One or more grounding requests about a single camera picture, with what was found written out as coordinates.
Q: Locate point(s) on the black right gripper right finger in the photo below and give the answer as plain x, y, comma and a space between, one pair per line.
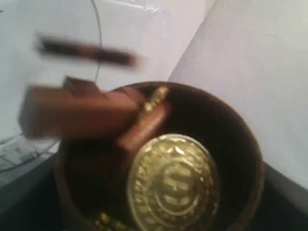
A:
284, 205

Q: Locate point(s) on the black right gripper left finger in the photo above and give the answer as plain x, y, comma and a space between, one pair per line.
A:
30, 201

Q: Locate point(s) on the brown wooden cup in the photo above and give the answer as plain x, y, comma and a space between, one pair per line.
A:
91, 175

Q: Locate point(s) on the large gold coin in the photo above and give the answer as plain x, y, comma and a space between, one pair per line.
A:
173, 185

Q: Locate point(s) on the clear plastic shaker cup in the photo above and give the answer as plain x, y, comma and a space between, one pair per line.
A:
139, 26

